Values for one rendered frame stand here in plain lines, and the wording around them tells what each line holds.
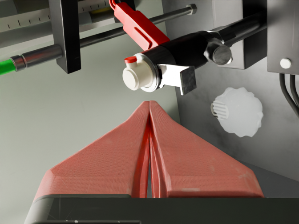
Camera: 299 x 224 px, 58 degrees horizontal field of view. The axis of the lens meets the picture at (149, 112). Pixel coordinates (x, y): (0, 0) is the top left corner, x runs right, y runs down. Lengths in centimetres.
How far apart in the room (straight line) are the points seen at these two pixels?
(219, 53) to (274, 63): 11
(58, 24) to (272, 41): 24
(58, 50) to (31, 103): 12
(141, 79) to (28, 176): 35
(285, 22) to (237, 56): 6
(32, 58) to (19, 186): 22
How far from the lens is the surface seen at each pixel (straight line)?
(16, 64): 35
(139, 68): 18
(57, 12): 34
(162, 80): 18
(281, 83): 31
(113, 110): 53
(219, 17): 32
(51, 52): 36
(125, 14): 23
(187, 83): 16
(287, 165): 56
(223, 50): 20
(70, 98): 48
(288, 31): 29
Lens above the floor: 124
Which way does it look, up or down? 34 degrees down
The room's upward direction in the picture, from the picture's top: 119 degrees counter-clockwise
